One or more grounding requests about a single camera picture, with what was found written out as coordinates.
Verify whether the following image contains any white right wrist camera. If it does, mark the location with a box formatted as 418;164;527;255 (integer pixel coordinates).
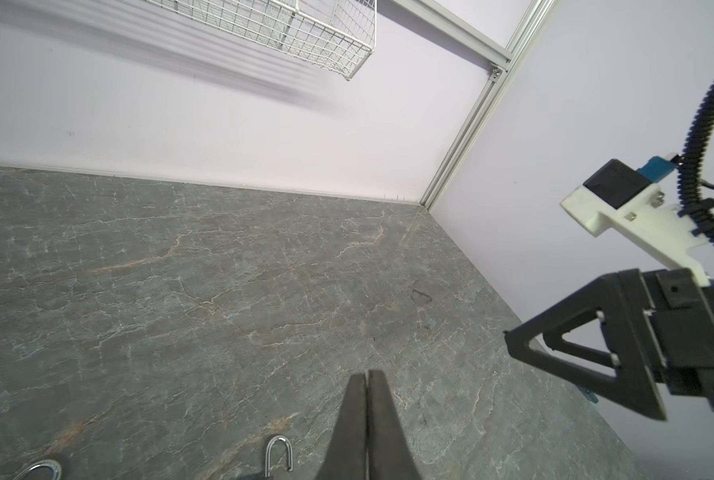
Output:
561;153;710;287

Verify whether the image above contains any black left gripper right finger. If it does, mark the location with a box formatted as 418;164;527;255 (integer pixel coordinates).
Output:
367;370;421;480

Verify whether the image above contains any long white wire basket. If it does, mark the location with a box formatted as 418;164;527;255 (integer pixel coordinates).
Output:
155;0;378;80

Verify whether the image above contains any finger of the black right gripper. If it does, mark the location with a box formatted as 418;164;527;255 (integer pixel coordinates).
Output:
505;270;667;421

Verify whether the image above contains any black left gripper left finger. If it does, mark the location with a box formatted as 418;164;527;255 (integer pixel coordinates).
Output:
316;373;368;480

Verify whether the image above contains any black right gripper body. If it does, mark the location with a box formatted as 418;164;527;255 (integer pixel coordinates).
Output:
644;269;714;411

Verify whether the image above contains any blue padlock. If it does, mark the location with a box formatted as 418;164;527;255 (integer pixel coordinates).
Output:
579;387;599;404

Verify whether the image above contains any aluminium frame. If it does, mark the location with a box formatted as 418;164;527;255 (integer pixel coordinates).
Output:
396;1;555;210

